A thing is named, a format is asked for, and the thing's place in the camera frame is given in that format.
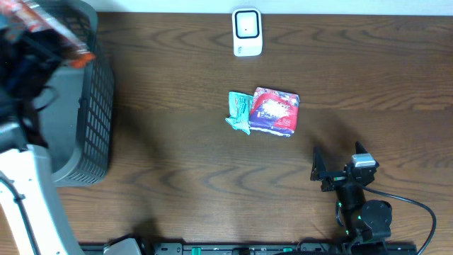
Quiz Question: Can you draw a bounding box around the purple red liner pack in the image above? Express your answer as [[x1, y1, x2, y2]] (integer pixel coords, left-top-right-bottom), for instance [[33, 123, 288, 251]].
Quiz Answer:
[[249, 87, 300, 137]]

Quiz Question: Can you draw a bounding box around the green toilet wipes pack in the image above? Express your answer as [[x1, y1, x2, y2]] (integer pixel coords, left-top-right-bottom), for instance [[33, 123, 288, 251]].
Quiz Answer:
[[225, 91, 253, 135]]

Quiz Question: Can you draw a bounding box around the orange chocolate bar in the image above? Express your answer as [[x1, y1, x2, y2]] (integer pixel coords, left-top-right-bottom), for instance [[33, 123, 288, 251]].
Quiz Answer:
[[1, 0, 96, 68]]

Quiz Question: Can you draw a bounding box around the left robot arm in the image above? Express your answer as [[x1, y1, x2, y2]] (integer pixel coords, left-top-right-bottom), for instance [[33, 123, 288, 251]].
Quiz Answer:
[[1, 29, 83, 255]]

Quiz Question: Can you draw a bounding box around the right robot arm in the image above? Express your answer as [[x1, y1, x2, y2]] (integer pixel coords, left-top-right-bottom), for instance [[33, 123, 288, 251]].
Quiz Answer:
[[310, 142, 392, 242]]

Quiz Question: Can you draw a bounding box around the white barcode scanner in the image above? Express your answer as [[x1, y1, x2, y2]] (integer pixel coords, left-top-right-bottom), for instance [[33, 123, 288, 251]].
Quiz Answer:
[[231, 8, 263, 57]]

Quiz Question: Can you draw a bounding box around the grey plastic basket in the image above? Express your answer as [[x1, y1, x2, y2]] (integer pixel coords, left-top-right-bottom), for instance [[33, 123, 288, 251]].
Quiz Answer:
[[35, 0, 115, 187]]

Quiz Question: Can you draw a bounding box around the black cable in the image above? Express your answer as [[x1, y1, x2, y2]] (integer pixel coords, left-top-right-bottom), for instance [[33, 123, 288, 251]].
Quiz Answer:
[[353, 180, 437, 255]]

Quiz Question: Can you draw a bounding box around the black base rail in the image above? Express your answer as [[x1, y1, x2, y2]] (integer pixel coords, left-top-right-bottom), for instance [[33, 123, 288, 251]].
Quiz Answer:
[[80, 235, 417, 255]]

